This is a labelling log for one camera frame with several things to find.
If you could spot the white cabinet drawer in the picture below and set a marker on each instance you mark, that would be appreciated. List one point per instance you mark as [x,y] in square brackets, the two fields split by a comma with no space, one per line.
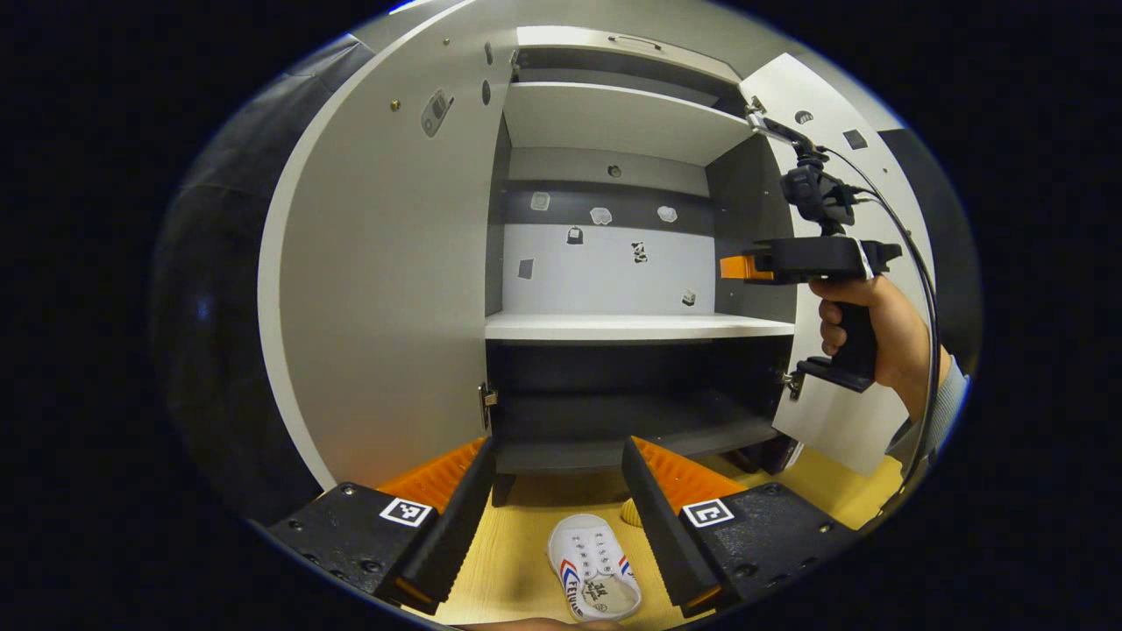
[614,53]

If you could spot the white shoe cabinet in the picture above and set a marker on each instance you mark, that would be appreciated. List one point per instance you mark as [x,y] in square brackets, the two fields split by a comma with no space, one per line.
[614,329]

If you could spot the white cabinet door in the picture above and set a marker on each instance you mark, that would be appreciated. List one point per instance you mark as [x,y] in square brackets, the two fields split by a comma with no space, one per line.
[377,307]
[841,429]

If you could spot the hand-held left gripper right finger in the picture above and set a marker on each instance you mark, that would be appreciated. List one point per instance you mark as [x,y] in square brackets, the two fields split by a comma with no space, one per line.
[662,535]

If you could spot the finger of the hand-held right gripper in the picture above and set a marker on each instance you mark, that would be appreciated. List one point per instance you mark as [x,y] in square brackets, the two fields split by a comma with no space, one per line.
[741,268]

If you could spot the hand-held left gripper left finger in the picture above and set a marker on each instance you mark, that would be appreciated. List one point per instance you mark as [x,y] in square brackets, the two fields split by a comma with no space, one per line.
[451,535]

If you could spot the dark blue book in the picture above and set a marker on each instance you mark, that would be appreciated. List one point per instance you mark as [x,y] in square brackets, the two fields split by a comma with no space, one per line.
[767,454]

